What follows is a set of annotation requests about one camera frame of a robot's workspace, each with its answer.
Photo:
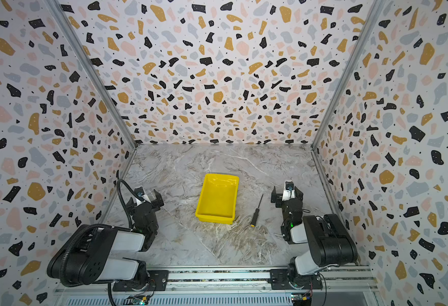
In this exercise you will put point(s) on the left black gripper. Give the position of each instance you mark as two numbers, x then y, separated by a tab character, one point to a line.
158	199

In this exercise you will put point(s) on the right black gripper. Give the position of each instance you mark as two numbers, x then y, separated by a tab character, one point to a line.
300	202

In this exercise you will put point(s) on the black screwdriver yellow tip handle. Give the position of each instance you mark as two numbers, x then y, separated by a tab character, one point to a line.
256	213

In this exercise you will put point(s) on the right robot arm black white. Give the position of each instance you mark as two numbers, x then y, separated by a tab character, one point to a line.
329	243

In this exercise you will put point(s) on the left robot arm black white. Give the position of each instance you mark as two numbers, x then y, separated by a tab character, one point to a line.
86	257

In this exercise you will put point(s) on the yellow plastic bin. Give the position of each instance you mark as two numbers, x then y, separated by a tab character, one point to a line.
218	199

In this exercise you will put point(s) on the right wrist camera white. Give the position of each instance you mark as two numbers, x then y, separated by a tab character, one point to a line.
288	191

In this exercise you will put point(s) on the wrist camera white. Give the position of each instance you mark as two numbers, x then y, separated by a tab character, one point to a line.
288	191
141	195

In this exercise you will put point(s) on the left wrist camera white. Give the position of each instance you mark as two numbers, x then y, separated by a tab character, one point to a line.
141	195

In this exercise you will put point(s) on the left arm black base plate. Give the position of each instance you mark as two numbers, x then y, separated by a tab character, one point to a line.
150	281

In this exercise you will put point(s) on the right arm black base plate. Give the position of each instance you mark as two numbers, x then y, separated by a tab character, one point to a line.
282	279

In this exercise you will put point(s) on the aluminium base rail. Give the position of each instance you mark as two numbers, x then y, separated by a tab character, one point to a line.
234	285

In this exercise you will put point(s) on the right corner aluminium post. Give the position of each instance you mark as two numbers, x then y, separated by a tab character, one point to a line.
372	17

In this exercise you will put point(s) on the corner aluminium post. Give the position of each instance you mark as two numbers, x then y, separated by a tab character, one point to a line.
372	17
56	11

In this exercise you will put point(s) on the left corner aluminium post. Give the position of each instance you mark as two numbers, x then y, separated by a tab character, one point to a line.
56	11

